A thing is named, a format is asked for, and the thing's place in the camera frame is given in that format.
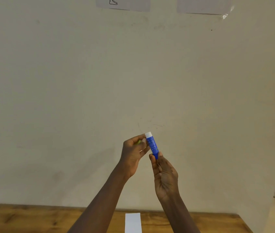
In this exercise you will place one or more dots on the person's left hand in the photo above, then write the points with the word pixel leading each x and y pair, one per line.
pixel 129 157

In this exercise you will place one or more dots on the person's right hand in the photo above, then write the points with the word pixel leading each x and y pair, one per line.
pixel 165 178

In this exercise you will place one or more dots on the person's right thumb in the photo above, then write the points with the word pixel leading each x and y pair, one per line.
pixel 153 163

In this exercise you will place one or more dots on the person's left thumb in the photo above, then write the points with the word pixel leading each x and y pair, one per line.
pixel 135 138

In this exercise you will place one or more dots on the yellow-green glue stick cap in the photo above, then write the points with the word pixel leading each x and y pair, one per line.
pixel 138 142

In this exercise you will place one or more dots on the blue glue stick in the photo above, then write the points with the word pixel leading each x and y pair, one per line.
pixel 152 144

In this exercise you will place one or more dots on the person's left forearm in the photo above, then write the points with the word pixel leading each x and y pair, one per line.
pixel 98 208

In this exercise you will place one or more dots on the person's right forearm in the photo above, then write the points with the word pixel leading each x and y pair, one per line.
pixel 178 215

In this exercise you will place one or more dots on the white paper strip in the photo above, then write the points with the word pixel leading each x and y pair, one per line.
pixel 133 223

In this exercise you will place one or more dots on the clear tape piece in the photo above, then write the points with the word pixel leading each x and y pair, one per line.
pixel 226 14

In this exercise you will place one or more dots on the wall paper with foot drawing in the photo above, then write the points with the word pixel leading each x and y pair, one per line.
pixel 127 3

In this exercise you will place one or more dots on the blank white wall paper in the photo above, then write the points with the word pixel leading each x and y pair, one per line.
pixel 203 5

